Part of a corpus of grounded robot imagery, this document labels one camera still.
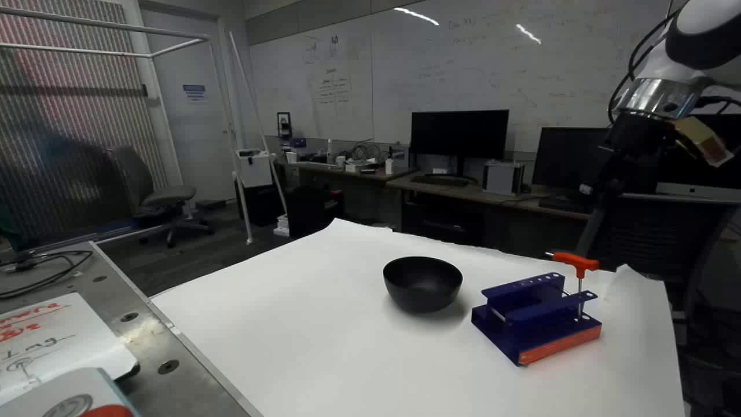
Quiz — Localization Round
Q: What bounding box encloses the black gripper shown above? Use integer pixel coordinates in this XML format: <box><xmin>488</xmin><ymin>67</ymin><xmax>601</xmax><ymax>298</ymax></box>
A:
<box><xmin>587</xmin><ymin>112</ymin><xmax>686</xmax><ymax>217</ymax></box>

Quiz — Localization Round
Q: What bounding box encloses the orange T-handle hex tool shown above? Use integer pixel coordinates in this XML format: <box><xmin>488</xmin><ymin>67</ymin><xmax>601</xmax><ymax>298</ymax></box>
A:
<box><xmin>544</xmin><ymin>251</ymin><xmax>602</xmax><ymax>300</ymax></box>

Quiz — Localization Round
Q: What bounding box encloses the blue tool holder rack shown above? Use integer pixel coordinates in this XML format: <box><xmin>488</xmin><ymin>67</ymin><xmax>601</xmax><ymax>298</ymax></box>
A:
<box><xmin>471</xmin><ymin>270</ymin><xmax>604</xmax><ymax>368</ymax></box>

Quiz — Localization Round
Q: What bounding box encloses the black bowl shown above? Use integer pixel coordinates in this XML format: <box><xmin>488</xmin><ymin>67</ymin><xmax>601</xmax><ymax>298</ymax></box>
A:
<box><xmin>381</xmin><ymin>255</ymin><xmax>467</xmax><ymax>316</ymax></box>

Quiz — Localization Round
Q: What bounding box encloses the black mesh chair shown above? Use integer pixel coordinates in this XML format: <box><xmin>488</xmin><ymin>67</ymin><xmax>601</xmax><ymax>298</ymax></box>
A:
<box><xmin>575</xmin><ymin>188</ymin><xmax>741</xmax><ymax>310</ymax></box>

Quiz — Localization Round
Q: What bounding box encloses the white computer box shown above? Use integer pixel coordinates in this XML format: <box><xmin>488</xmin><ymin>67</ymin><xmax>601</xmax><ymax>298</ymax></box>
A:
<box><xmin>479</xmin><ymin>159</ymin><xmax>528</xmax><ymax>197</ymax></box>

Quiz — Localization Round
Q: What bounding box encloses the long wooden desk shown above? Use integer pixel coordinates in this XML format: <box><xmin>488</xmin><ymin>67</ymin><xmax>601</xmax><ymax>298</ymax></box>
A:
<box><xmin>277</xmin><ymin>159</ymin><xmax>597</xmax><ymax>227</ymax></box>

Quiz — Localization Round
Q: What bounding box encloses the wide black monitor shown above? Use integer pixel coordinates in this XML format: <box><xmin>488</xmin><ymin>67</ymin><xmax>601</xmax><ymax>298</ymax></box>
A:
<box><xmin>409</xmin><ymin>108</ymin><xmax>512</xmax><ymax>178</ymax></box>

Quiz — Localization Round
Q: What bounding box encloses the black keyboard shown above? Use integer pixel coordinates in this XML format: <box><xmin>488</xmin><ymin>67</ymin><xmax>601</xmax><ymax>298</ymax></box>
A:
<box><xmin>417</xmin><ymin>173</ymin><xmax>483</xmax><ymax>190</ymax></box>

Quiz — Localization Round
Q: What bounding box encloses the white paper sheet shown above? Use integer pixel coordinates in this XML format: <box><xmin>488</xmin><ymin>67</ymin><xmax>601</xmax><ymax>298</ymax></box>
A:
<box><xmin>149</xmin><ymin>217</ymin><xmax>688</xmax><ymax>417</ymax></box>

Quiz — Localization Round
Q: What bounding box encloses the white stand with box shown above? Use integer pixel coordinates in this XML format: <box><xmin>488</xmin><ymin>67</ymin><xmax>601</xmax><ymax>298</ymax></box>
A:
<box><xmin>230</xmin><ymin>147</ymin><xmax>295</xmax><ymax>247</ymax></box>

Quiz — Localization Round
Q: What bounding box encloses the grey office chair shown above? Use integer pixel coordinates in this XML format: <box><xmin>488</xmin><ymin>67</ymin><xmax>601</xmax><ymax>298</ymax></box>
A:
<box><xmin>105</xmin><ymin>145</ymin><xmax>218</xmax><ymax>251</ymax></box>

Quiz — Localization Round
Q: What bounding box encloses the paper with red writing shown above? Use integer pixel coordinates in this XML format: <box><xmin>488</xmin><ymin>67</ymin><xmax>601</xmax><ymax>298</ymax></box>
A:
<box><xmin>0</xmin><ymin>291</ymin><xmax>140</xmax><ymax>409</ymax></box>

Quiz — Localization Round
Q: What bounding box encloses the white book with red logo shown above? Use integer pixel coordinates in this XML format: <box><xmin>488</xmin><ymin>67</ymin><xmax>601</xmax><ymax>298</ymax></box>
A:
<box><xmin>0</xmin><ymin>367</ymin><xmax>145</xmax><ymax>417</ymax></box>

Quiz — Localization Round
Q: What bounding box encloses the yellow wrist camera mount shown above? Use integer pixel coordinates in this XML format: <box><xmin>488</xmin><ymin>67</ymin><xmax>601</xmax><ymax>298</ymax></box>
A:
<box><xmin>670</xmin><ymin>115</ymin><xmax>736</xmax><ymax>169</ymax></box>

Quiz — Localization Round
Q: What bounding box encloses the small wall device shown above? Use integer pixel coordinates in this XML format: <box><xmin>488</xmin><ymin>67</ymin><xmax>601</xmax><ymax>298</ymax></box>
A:
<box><xmin>274</xmin><ymin>109</ymin><xmax>297</xmax><ymax>145</ymax></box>

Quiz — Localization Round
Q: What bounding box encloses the wire mesh fence panel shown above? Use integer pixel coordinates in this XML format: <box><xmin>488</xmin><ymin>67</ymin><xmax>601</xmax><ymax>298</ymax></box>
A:
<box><xmin>0</xmin><ymin>0</ymin><xmax>211</xmax><ymax>257</ymax></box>

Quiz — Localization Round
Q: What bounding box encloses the black cable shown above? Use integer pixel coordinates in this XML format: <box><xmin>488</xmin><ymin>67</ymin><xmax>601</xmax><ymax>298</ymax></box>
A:
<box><xmin>0</xmin><ymin>248</ymin><xmax>98</xmax><ymax>302</ymax></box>

